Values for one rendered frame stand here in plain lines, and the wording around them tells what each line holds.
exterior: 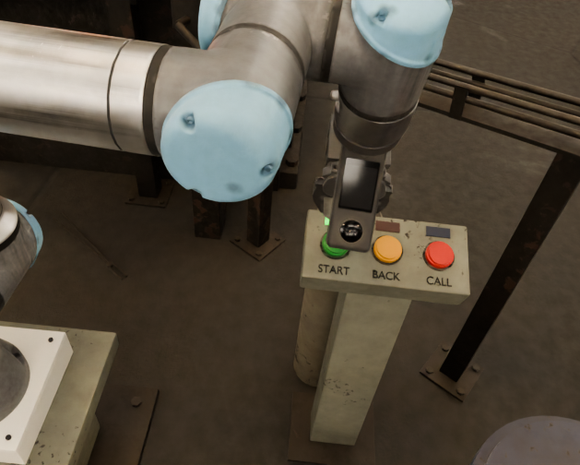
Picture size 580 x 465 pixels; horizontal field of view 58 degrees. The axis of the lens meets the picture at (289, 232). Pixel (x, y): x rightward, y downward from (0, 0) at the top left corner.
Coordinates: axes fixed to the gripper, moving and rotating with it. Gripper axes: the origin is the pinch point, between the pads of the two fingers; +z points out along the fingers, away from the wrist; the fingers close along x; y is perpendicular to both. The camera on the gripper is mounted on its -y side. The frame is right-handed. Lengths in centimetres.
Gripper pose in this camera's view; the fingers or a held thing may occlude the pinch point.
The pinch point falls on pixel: (341, 224)
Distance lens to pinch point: 69.5
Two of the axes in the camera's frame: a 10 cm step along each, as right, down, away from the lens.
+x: -9.9, -1.1, 0.0
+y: 1.0, -9.0, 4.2
